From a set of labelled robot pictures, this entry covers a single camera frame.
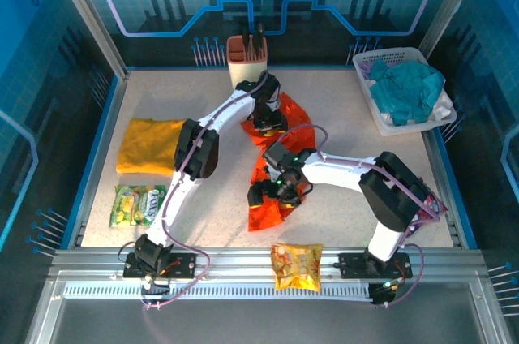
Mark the orange t-shirt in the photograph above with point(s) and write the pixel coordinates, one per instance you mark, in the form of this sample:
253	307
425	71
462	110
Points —
267	218

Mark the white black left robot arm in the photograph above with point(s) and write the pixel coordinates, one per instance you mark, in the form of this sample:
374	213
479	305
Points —
227	110

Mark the beige knife block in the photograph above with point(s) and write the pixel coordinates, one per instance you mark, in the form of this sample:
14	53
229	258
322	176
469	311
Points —
243	70

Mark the yellow orange snack bag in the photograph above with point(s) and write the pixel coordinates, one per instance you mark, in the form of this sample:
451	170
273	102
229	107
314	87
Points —
296	267

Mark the white plastic basket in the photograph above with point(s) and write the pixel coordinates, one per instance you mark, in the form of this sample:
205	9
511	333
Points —
367	88

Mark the yellow folded t-shirt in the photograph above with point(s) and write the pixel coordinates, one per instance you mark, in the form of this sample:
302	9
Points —
146	145

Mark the green candy bag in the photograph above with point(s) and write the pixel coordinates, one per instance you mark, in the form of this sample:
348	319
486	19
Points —
135	206

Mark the black connector box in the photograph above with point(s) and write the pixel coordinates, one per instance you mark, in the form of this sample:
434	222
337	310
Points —
156	285
383	293

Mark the teal t-shirt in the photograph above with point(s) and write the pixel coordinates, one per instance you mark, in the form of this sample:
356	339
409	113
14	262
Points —
405	88

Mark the purple candy bag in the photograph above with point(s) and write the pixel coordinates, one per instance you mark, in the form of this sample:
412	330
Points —
434	204

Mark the aluminium frame rail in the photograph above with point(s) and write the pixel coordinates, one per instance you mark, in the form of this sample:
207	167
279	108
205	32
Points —
235	256

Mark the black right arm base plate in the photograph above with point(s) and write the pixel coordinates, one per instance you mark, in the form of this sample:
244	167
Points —
353	265

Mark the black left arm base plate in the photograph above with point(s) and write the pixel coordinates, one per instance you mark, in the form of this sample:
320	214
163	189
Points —
182	263

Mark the aluminium frame post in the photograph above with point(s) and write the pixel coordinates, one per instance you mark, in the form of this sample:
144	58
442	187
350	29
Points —
85	11
450	7

